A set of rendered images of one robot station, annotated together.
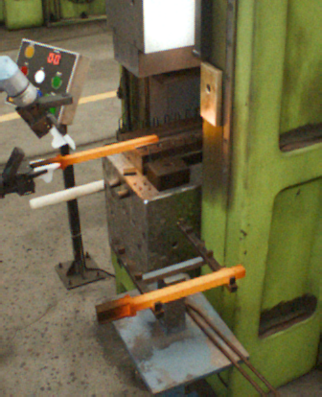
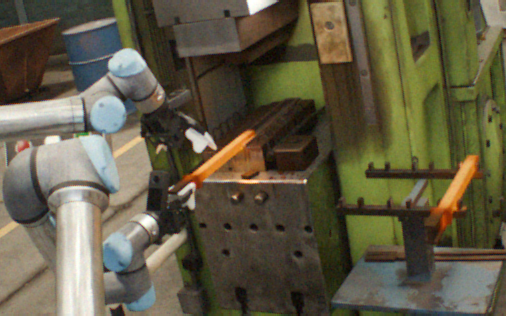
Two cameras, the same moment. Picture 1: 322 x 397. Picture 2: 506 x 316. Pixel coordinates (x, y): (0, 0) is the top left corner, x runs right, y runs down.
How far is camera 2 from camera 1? 119 cm
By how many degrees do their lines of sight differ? 33
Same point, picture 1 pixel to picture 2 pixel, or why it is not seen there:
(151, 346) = (430, 294)
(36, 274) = not seen: outside the picture
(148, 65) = (244, 35)
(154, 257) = (322, 253)
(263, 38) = not seen: outside the picture
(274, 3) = not seen: outside the picture
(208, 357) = (481, 269)
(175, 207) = (323, 183)
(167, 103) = (216, 111)
